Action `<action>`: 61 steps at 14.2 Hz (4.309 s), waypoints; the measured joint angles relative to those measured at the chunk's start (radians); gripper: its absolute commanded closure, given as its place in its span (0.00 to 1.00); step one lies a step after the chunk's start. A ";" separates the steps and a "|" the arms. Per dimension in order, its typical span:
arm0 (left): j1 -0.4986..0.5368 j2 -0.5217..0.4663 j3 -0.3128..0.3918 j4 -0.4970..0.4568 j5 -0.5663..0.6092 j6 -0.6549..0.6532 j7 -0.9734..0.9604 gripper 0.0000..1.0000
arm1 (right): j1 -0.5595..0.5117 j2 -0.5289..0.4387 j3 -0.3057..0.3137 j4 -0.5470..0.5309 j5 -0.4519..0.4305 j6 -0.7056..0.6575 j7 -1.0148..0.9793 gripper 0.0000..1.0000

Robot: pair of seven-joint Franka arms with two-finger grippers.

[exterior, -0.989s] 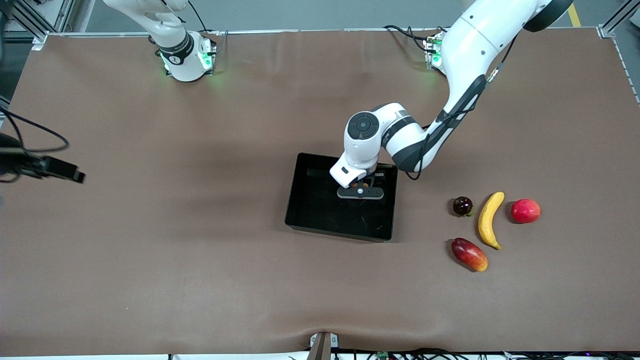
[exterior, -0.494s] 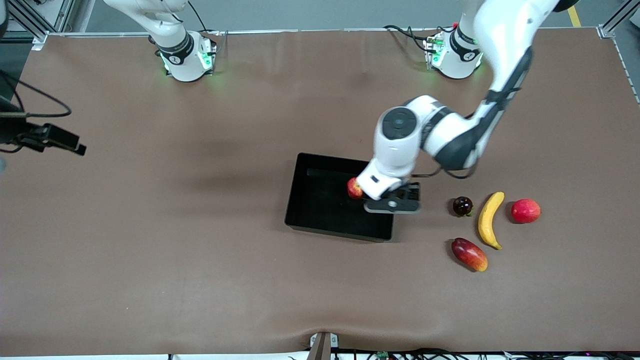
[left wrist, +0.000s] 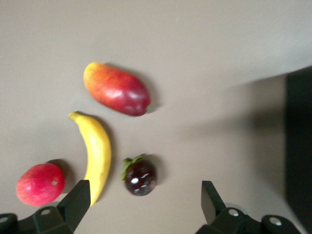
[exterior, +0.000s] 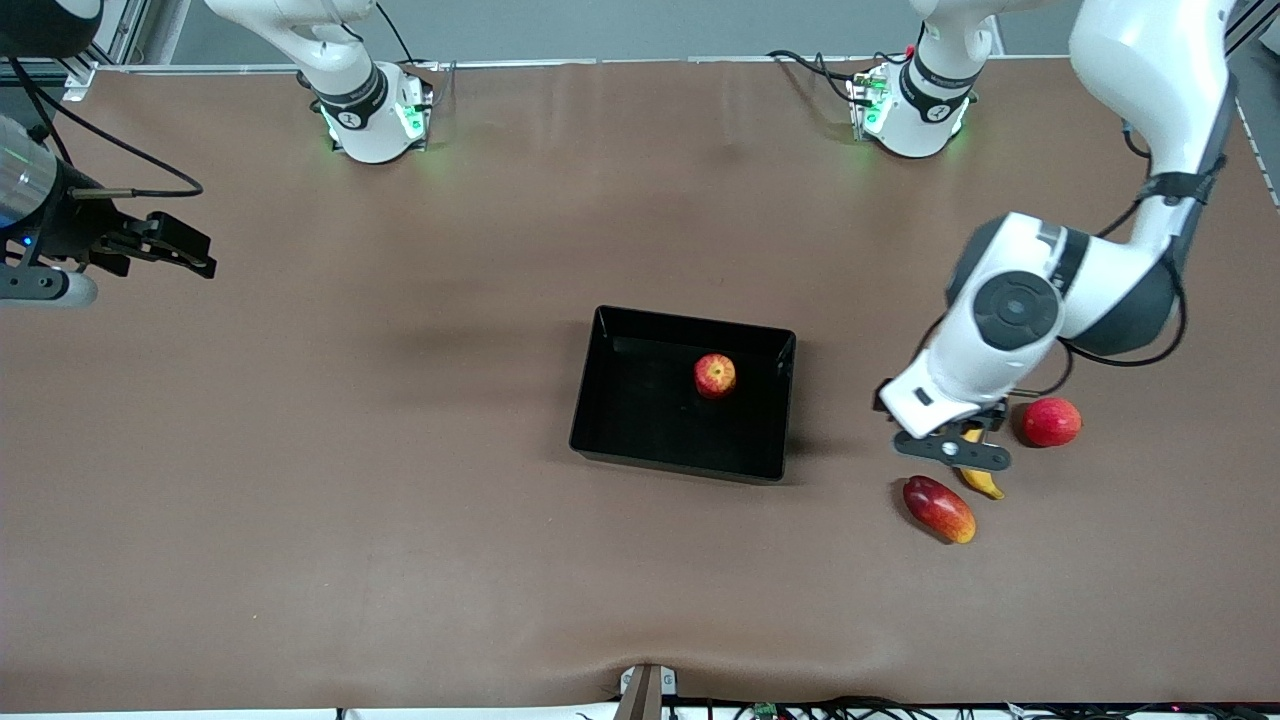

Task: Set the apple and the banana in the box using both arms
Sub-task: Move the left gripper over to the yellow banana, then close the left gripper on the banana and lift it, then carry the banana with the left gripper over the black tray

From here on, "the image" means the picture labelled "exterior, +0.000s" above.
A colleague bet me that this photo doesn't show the black plastic box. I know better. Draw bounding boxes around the black plastic box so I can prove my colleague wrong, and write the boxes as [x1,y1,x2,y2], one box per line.
[569,305,798,484]

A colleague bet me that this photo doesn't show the black right base cable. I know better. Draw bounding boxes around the black right base cable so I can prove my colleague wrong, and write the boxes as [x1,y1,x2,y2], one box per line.
[375,0,456,111]

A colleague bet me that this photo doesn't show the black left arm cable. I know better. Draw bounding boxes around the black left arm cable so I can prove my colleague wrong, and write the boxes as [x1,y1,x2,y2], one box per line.
[1020,75,1241,401]

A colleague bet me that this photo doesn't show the red yellow mango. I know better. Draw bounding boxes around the red yellow mango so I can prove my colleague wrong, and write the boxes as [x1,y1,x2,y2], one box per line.
[902,475,977,545]

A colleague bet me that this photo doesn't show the black left base cables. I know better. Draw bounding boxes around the black left base cables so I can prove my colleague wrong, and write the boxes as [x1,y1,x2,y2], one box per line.
[768,48,906,106]

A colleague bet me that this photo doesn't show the silver table edge rail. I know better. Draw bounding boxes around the silver table edge rail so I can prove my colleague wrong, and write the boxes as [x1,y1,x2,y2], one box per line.
[95,54,1101,73]

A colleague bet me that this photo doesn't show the red yellow apple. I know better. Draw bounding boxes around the red yellow apple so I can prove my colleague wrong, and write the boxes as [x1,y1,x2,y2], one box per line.
[694,352,738,400]

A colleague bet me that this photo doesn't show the metal table edge bracket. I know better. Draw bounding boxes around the metal table edge bracket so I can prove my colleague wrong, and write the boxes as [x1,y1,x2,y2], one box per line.
[618,664,679,720]

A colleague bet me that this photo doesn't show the aluminium frame profile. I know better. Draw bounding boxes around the aluminium frame profile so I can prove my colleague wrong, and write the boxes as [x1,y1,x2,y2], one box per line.
[55,0,151,101]
[1225,0,1280,61]

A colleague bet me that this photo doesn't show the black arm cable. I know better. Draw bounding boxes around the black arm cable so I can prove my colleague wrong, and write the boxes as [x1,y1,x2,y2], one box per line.
[8,58,204,198]
[1020,75,1241,401]

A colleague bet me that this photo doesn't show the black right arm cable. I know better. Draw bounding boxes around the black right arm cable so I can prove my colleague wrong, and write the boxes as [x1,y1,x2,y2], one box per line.
[8,58,204,198]

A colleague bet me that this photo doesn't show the brown table cover mat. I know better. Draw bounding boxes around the brown table cover mat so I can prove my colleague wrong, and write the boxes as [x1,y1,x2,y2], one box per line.
[0,55,1280,713]

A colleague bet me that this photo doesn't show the yellow banana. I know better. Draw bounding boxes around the yellow banana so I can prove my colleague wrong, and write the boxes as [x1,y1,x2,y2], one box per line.
[957,427,1005,501]

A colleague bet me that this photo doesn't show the plain red round fruit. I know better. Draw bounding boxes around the plain red round fruit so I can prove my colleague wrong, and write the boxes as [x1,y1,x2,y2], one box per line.
[1020,397,1084,448]

